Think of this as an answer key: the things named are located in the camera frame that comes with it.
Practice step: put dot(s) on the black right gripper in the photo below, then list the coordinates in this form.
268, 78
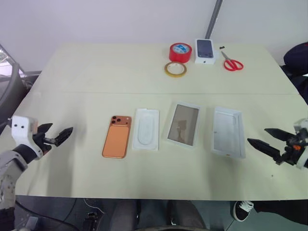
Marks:
292, 148

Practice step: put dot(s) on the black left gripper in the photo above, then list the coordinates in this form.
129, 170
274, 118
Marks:
41, 142

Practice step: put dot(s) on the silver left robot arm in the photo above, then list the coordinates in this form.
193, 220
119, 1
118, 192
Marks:
9, 168

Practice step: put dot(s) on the white open box base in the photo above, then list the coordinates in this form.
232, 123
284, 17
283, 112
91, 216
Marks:
227, 133

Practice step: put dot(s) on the box lid with brown card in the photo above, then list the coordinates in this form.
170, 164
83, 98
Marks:
184, 125

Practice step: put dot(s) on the sealed white phone box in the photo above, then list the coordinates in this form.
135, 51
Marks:
204, 51

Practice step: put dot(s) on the orange smartphone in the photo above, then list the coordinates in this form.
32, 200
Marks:
116, 142

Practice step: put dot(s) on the black white sneaker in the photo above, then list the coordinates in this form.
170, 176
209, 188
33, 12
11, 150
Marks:
241, 210

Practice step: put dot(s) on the seated person dark clothing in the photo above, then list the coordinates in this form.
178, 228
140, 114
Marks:
297, 65

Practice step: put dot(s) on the white moulded tray insert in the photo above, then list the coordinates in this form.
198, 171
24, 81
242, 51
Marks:
146, 130

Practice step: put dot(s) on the black floor device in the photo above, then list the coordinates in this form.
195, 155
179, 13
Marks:
92, 220

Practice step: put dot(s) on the yellow clear tape roll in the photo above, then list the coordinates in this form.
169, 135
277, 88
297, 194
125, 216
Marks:
168, 72

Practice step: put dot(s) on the red tape roll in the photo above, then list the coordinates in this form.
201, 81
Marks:
179, 54

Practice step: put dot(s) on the dark rounded robot legs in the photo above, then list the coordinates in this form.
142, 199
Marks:
156, 214

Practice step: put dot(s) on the grey metal pole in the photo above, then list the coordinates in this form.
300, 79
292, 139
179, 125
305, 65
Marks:
213, 19

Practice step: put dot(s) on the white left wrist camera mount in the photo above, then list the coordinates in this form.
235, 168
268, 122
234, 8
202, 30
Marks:
21, 127

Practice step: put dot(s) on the grey chair frame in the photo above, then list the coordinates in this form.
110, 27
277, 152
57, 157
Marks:
12, 81

